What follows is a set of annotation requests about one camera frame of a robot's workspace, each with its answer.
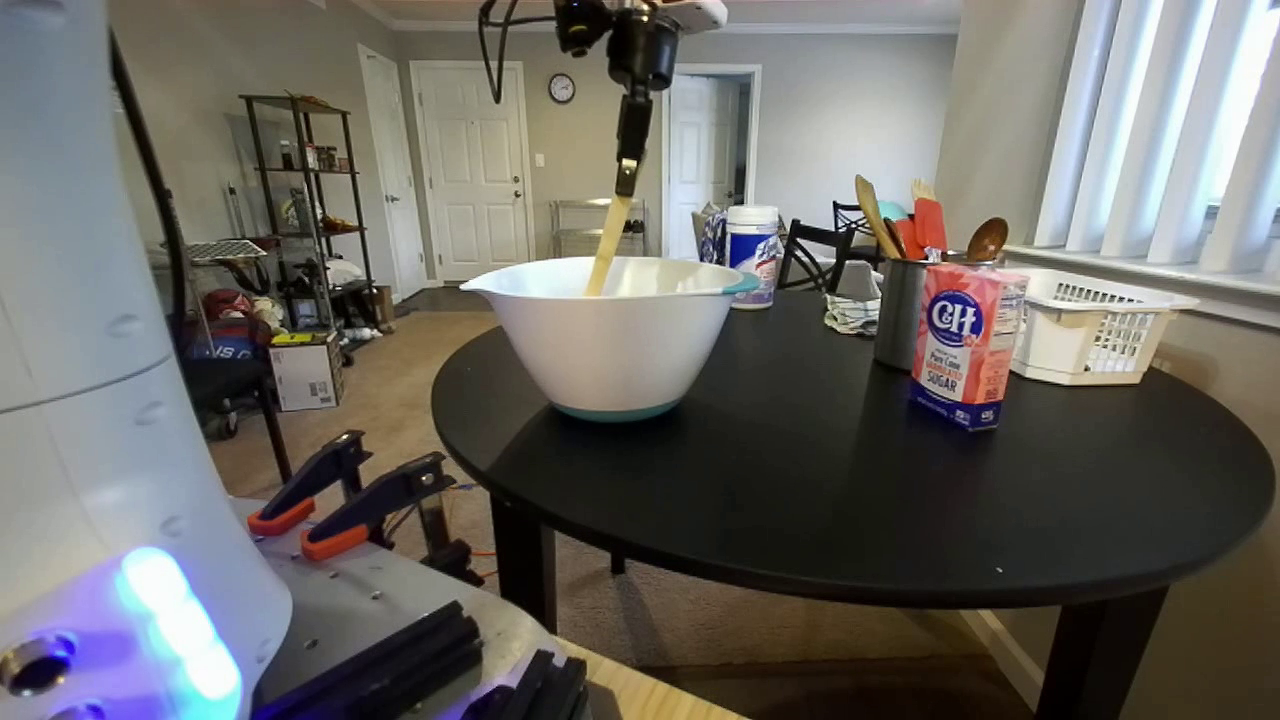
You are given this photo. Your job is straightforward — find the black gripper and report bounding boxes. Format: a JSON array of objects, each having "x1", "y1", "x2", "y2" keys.
[{"x1": 553, "y1": 0, "x2": 685, "y2": 199}]

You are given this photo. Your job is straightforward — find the slotted wooden spoon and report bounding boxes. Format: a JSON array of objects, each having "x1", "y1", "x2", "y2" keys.
[{"x1": 583, "y1": 191, "x2": 640, "y2": 300}]

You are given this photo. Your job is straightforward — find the white mixing bowl teal rim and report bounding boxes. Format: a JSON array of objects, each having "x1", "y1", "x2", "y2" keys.
[{"x1": 460, "y1": 253, "x2": 764, "y2": 424}]

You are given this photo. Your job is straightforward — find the round wooden spoon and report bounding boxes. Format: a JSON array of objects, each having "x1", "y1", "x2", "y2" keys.
[{"x1": 963, "y1": 218, "x2": 1014, "y2": 271}]

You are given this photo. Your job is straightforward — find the white open room door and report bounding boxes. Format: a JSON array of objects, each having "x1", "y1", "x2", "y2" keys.
[{"x1": 659, "y1": 60, "x2": 769, "y2": 264}]

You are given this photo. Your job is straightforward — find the glass shoe rack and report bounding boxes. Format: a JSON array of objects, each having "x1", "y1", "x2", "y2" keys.
[{"x1": 553, "y1": 197, "x2": 658, "y2": 261}]

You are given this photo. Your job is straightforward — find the plastic wipes package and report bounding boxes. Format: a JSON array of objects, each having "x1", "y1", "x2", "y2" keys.
[{"x1": 688, "y1": 199, "x2": 736, "y2": 267}]

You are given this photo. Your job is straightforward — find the white panel door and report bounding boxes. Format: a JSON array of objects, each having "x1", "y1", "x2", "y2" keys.
[{"x1": 409, "y1": 56, "x2": 537, "y2": 285}]

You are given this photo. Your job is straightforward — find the white wipes canister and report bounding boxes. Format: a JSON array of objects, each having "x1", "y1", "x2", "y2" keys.
[{"x1": 720, "y1": 199, "x2": 789, "y2": 311}]

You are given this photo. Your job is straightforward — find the black metal chair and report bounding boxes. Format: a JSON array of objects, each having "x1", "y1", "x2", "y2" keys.
[{"x1": 775, "y1": 218, "x2": 855, "y2": 298}]

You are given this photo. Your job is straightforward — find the white closet door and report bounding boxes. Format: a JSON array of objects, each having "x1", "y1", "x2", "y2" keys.
[{"x1": 356, "y1": 43, "x2": 437, "y2": 306}]

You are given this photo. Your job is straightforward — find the flat wooden spatula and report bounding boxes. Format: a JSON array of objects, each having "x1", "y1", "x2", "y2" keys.
[{"x1": 853, "y1": 173, "x2": 906, "y2": 264}]

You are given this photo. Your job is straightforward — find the crumpled plastic wrapper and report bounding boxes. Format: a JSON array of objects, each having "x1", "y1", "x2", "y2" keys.
[{"x1": 822, "y1": 288, "x2": 883, "y2": 339}]

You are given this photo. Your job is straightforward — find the red silicone spatula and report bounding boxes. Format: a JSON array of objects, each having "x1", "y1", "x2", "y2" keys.
[{"x1": 893, "y1": 197, "x2": 951, "y2": 264}]

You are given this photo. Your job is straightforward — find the metal utensil holder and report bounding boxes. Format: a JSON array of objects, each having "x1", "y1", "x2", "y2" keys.
[{"x1": 873, "y1": 258, "x2": 932, "y2": 377}]

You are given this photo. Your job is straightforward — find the black shelf rack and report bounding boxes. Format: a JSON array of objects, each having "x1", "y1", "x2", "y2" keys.
[{"x1": 242, "y1": 94, "x2": 379, "y2": 334}]

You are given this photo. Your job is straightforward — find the pink sugar carton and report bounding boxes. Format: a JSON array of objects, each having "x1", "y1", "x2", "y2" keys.
[{"x1": 909, "y1": 261, "x2": 1031, "y2": 435}]

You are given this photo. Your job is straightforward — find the black round table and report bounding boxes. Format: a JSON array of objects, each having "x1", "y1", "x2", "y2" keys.
[{"x1": 430, "y1": 285, "x2": 1280, "y2": 720}]

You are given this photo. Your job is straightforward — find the cardboard box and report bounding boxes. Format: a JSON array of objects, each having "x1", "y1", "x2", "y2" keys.
[{"x1": 268, "y1": 334, "x2": 344, "y2": 417}]

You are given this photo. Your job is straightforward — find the red bag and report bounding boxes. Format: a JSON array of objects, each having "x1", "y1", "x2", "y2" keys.
[{"x1": 197, "y1": 285, "x2": 271, "y2": 351}]

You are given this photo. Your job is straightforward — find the black orange spring clamp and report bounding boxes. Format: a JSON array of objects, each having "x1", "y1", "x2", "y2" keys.
[
  {"x1": 244, "y1": 430, "x2": 378, "y2": 541},
  {"x1": 296, "y1": 450, "x2": 460, "y2": 563}
]

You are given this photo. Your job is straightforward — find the black bag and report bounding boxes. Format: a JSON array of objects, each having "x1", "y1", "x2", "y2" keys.
[{"x1": 177, "y1": 315, "x2": 291, "y2": 435}]

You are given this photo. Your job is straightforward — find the white plastic basket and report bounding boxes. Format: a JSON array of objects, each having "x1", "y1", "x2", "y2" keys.
[{"x1": 1010, "y1": 267, "x2": 1202, "y2": 393}]

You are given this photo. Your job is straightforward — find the silver mounting plate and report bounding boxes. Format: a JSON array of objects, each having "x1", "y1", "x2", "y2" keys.
[{"x1": 253, "y1": 533, "x2": 593, "y2": 720}]

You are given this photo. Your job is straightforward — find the white vertical window blinds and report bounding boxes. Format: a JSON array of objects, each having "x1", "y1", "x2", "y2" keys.
[{"x1": 1031, "y1": 0, "x2": 1280, "y2": 292}]

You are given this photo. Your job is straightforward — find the black aluminium extrusion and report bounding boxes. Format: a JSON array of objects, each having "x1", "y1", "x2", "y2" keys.
[
  {"x1": 460, "y1": 650, "x2": 593, "y2": 720},
  {"x1": 256, "y1": 598, "x2": 485, "y2": 720}
]

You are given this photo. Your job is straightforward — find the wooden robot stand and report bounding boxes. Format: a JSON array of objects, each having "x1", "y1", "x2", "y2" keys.
[{"x1": 558, "y1": 635, "x2": 746, "y2": 720}]

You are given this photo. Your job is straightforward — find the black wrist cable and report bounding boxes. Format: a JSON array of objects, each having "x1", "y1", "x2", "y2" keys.
[{"x1": 476, "y1": 0, "x2": 564, "y2": 109}]

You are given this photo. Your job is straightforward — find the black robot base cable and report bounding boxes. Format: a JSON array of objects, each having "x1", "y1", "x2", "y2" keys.
[{"x1": 109, "y1": 32, "x2": 194, "y2": 334}]

